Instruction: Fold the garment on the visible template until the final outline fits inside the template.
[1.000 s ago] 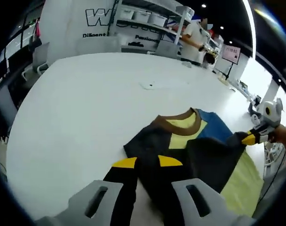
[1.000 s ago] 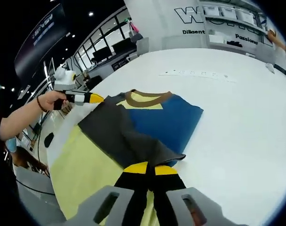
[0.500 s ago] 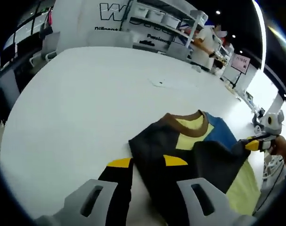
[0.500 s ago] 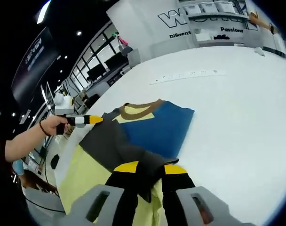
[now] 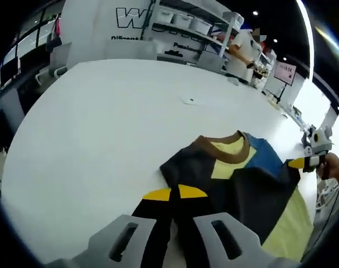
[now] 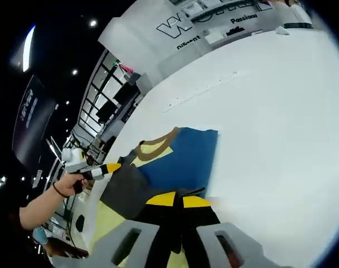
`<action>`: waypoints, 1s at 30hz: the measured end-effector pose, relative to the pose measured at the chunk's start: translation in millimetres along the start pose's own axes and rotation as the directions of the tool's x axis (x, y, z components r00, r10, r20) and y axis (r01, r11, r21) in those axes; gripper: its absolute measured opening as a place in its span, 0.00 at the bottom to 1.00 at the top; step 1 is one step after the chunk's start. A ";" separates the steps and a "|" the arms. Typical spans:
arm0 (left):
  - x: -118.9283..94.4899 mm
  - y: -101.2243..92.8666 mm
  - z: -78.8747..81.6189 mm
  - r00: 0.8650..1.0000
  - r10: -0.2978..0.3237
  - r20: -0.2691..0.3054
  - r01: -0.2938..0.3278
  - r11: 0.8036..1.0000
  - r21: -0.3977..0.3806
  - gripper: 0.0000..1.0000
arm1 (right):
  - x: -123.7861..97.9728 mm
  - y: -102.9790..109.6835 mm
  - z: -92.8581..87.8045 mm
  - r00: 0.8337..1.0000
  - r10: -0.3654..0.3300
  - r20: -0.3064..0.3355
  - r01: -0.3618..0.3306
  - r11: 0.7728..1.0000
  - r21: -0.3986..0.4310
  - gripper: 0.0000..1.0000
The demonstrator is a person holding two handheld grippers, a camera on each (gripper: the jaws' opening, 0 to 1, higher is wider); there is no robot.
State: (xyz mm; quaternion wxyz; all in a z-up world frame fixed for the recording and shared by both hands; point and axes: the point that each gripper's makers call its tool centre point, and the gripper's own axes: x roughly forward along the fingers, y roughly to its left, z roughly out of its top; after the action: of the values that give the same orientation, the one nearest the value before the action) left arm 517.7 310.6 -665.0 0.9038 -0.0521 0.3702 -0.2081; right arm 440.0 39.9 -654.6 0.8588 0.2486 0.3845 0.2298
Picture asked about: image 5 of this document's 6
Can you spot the small grey object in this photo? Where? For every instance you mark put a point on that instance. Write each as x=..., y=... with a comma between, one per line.
x=233, y=81

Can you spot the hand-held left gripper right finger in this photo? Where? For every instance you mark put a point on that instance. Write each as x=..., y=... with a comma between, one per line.
x=197, y=206

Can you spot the sign on stand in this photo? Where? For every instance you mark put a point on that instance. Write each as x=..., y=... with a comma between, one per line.
x=285, y=72

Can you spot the black objects on shelf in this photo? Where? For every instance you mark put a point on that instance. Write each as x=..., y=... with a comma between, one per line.
x=173, y=53

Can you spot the white storage shelf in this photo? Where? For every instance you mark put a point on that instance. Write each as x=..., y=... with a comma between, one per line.
x=265, y=69

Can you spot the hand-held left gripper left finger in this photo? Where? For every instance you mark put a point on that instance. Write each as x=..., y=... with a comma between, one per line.
x=155, y=212

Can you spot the grey metal shelf rack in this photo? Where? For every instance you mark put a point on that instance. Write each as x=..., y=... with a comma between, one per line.
x=227, y=36

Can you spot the long ceiling light strip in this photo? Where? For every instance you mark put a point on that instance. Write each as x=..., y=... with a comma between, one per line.
x=307, y=42

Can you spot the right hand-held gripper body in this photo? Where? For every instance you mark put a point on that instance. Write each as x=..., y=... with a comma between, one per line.
x=322, y=139

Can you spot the pink and black bag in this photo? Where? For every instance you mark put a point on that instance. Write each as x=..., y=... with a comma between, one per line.
x=53, y=39

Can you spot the white storage bin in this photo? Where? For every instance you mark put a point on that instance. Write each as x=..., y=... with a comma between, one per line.
x=166, y=16
x=201, y=26
x=183, y=20

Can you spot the grey office chair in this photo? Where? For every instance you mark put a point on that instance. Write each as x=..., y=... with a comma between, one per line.
x=212, y=60
x=58, y=58

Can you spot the yellow blue brown garment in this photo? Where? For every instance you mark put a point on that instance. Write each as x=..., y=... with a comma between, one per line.
x=256, y=190

